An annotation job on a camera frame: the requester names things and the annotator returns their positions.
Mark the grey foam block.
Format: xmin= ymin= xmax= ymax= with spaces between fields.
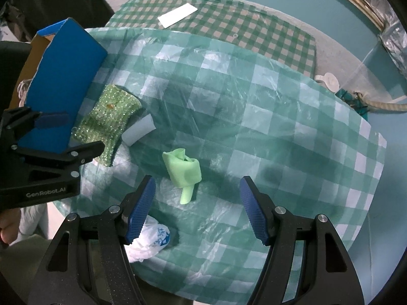
xmin=122 ymin=114 xmax=156 ymax=147

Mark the green sequined cloth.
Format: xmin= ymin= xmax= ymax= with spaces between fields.
xmin=71 ymin=84 xmax=143 ymax=167

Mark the small-check green tablecloth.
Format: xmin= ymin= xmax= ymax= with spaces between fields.
xmin=105 ymin=0 xmax=317 ymax=80

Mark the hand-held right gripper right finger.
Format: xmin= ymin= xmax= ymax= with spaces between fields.
xmin=239 ymin=175 xmax=366 ymax=305

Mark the large-check green plastic tablecloth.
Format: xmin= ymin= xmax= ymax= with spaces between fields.
xmin=52 ymin=27 xmax=387 ymax=302

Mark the person's left hand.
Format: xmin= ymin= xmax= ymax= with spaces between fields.
xmin=0 ymin=208 xmax=21 ymax=245

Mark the silver foil curtain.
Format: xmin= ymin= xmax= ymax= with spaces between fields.
xmin=366 ymin=0 xmax=407 ymax=80

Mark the wooden window sill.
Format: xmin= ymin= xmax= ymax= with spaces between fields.
xmin=313 ymin=0 xmax=387 ymax=32

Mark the black cloth-covered furniture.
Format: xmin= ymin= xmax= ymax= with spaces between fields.
xmin=0 ymin=0 xmax=115 ymax=43

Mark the white paper sheet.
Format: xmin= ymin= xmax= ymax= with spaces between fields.
xmin=158 ymin=3 xmax=198 ymax=28

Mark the white plastic bag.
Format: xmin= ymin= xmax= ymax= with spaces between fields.
xmin=125 ymin=214 xmax=170 ymax=263

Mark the light green cloth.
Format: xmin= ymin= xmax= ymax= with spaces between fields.
xmin=162 ymin=148 xmax=202 ymax=205

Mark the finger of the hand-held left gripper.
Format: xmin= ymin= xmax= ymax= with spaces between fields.
xmin=0 ymin=106 xmax=69 ymax=143
xmin=11 ymin=140 xmax=106 ymax=167

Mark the blue-rimmed cardboard box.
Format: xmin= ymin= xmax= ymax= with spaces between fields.
xmin=8 ymin=18 xmax=109 ymax=153

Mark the beige striped hose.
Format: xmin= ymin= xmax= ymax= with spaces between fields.
xmin=366 ymin=94 xmax=407 ymax=112

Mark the white cloth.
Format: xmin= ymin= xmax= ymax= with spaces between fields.
xmin=17 ymin=80 xmax=32 ymax=107

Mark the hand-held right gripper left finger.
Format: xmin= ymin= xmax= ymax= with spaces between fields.
xmin=36 ymin=175 xmax=156 ymax=305

